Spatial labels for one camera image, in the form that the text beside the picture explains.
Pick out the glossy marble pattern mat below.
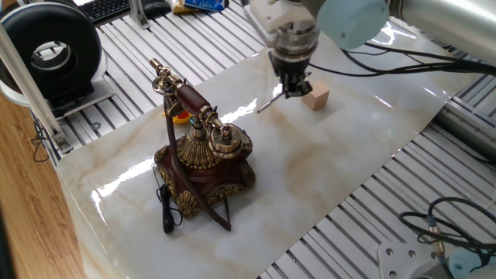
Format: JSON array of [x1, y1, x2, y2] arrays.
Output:
[[56, 15, 478, 279]]

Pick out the black phone line cable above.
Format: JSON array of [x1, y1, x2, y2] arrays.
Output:
[[152, 166, 184, 235]]

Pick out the thin metal pen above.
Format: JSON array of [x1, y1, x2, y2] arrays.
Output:
[[256, 89, 290, 114]]

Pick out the antique brass rotary phone base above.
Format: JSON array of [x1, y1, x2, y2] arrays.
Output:
[[153, 115, 257, 219]]

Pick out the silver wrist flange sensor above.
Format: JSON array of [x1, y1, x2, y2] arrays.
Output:
[[273, 21, 321, 63]]

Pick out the blue cable with metal connector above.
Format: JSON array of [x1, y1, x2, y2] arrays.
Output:
[[425, 216, 453, 268]]

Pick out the short aluminium profile post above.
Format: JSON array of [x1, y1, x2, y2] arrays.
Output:
[[129, 0, 151, 30]]

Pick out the looped black cable bundle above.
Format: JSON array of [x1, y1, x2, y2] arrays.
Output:
[[398, 196, 496, 268]]

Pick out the black computer mouse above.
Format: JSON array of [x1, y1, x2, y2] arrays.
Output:
[[142, 0, 173, 19]]

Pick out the blue printed packet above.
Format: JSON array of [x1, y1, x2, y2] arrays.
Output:
[[181, 0, 230, 12]]

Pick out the thin black floor cable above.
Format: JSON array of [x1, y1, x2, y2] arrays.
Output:
[[29, 118, 50, 163]]

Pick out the robot wrist cable bundle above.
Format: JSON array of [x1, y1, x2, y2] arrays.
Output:
[[309, 40, 496, 78]]

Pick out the yellow orange toy turtle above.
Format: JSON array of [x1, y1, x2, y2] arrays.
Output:
[[162, 103, 194, 125]]

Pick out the aluminium frame post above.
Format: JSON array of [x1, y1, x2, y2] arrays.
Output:
[[0, 22, 74, 156]]

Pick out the black ring shaped device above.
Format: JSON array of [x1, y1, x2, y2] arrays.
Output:
[[0, 2, 109, 117]]

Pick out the black computer keyboard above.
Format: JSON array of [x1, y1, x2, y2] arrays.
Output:
[[77, 0, 135, 26]]

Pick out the white flat stand plate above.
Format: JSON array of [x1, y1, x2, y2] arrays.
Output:
[[50, 75, 116, 120]]

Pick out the yellow snack packet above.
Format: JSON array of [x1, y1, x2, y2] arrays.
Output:
[[169, 0, 189, 15]]

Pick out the wooden cube block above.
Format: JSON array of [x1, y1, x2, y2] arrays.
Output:
[[301, 80, 331, 112]]

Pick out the white mounting plate with holes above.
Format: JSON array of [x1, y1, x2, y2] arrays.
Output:
[[377, 242, 450, 279]]

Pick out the brass maroon phone handset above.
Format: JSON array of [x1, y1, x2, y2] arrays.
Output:
[[150, 57, 244, 160]]

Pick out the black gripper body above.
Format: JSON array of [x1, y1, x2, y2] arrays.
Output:
[[269, 52, 313, 88]]

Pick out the brown coiled handset cord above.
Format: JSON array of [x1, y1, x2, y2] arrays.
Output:
[[162, 98, 233, 233]]

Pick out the white printed wrist bracket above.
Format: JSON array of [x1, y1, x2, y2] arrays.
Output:
[[243, 0, 322, 47]]

